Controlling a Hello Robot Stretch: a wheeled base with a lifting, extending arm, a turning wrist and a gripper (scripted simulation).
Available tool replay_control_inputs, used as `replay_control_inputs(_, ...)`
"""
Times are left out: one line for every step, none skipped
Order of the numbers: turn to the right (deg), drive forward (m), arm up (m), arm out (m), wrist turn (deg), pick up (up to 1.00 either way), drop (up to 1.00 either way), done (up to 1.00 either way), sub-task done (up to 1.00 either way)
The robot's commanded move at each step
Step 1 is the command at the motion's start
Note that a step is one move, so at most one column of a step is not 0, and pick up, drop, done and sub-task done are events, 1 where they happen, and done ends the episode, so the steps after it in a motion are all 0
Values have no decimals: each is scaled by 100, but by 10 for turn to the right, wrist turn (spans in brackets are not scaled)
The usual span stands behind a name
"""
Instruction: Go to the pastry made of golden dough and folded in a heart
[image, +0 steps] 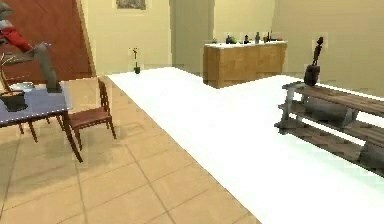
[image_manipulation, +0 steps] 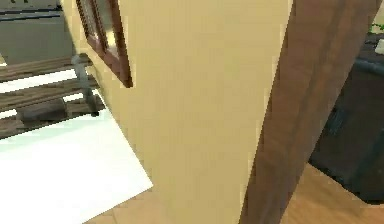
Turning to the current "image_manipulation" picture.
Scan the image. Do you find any brown wooden room door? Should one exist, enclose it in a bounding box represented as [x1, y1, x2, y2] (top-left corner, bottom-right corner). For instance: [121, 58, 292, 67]
[238, 0, 384, 224]

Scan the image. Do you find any dark cabinet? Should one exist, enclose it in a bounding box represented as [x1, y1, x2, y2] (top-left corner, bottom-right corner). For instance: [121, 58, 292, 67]
[308, 32, 384, 205]

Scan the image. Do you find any green house plant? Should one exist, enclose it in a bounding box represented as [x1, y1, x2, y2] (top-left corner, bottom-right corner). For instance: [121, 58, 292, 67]
[368, 21, 384, 34]

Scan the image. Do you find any brown framed wall picture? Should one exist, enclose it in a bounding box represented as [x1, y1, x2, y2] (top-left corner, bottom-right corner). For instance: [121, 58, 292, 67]
[75, 0, 134, 89]

